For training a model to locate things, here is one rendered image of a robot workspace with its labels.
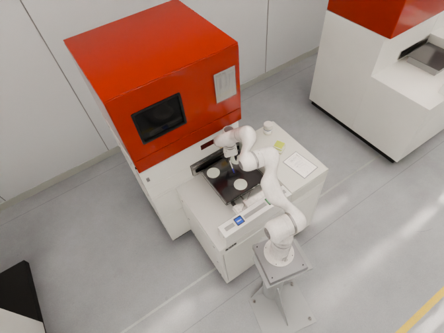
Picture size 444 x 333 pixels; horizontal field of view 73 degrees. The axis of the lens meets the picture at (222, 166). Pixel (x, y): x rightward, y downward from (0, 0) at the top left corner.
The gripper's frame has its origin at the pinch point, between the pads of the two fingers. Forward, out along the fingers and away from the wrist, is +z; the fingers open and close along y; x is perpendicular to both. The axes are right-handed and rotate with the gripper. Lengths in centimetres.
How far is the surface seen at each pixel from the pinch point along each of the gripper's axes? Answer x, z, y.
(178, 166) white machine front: -1.6, -5.7, 39.3
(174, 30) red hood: -41, -83, 19
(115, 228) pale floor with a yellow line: -28, 98, 122
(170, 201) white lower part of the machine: 3, 29, 53
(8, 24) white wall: -125, -72, 138
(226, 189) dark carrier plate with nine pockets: 19.8, 8.7, 9.4
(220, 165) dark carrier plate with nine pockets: -3.4, 8.6, 8.3
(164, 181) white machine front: 3, 2, 52
